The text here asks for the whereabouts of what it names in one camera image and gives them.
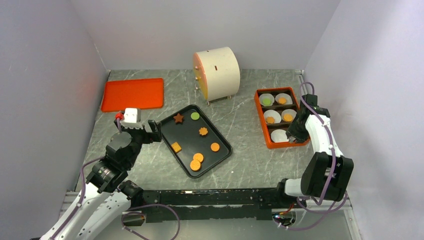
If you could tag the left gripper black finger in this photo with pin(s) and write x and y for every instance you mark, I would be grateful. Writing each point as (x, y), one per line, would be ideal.
(155, 135)
(148, 139)

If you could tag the white paper cup back left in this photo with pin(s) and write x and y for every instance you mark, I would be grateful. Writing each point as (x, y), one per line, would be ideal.
(266, 95)

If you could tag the white paper cup back right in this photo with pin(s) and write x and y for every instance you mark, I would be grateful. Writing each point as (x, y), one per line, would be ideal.
(286, 96)

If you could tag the plain orange round cookie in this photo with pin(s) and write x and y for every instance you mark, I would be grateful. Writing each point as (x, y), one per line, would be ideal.
(215, 147)

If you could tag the plain green round cookie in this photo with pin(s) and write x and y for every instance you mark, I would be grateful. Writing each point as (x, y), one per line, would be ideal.
(195, 116)

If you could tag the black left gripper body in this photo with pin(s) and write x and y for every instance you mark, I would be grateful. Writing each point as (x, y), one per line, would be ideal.
(138, 134)

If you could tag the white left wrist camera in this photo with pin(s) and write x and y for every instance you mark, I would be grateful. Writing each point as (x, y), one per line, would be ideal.
(130, 118)

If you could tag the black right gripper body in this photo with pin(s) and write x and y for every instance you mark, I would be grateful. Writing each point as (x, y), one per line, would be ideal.
(297, 130)

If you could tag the orange shell cookie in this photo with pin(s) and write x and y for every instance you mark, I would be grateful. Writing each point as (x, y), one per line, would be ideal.
(282, 101)

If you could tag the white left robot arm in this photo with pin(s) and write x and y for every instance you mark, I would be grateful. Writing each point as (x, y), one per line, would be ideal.
(106, 192)

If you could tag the green sandwich cookie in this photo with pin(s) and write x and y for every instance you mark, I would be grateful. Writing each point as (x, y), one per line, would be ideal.
(266, 101)

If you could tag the orange tray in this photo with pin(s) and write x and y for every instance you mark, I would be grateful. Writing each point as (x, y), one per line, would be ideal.
(142, 94)

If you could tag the white paper cup middle right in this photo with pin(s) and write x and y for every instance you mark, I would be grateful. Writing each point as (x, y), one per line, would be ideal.
(289, 111)

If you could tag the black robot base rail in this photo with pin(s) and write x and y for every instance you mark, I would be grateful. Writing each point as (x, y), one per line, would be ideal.
(231, 203)

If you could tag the square waffle cookie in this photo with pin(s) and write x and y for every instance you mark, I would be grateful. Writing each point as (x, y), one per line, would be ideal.
(176, 147)

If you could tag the orange flower cookie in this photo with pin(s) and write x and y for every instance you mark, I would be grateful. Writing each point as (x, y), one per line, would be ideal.
(203, 131)
(270, 120)

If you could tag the brown star cookie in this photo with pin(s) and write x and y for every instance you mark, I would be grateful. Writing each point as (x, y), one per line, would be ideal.
(178, 118)

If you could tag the orange cookie box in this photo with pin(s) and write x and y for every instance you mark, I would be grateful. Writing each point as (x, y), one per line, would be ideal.
(268, 128)

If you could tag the white paper cup middle left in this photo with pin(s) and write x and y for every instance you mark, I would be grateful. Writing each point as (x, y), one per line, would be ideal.
(272, 113)

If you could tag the black baking tray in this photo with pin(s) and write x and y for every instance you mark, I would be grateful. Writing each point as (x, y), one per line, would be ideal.
(187, 135)

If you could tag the round orange cookie front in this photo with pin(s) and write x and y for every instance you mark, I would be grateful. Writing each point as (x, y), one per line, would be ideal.
(195, 165)

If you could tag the round cream toy oven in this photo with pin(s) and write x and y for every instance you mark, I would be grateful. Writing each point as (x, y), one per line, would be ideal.
(217, 73)

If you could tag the white paper cup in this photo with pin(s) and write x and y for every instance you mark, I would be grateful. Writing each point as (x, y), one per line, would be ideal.
(286, 96)
(289, 111)
(272, 113)
(279, 136)
(266, 95)

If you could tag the white paper cup front left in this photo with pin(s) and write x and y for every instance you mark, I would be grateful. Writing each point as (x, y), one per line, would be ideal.
(279, 136)

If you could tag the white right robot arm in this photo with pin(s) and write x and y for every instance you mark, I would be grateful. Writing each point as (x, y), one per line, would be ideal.
(327, 175)

